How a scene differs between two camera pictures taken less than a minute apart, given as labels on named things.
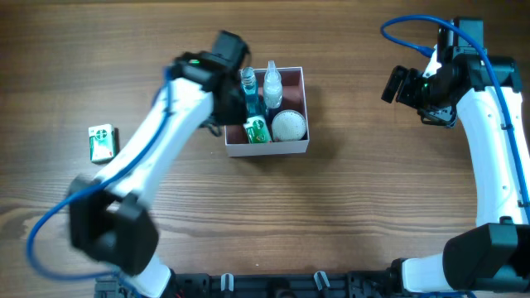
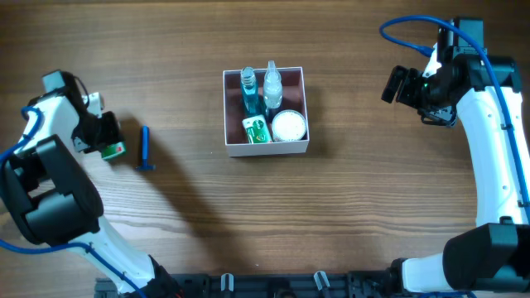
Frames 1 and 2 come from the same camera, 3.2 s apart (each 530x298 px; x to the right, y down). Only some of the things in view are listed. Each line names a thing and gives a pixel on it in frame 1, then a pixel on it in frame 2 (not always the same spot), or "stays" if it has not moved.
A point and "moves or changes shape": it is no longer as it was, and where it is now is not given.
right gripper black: x=410 y=87 stays
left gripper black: x=231 y=106 to x=109 y=135
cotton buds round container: x=288 y=125 stays
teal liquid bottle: x=248 y=78 stays
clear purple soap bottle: x=272 y=88 stays
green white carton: x=102 y=141 moves or changes shape
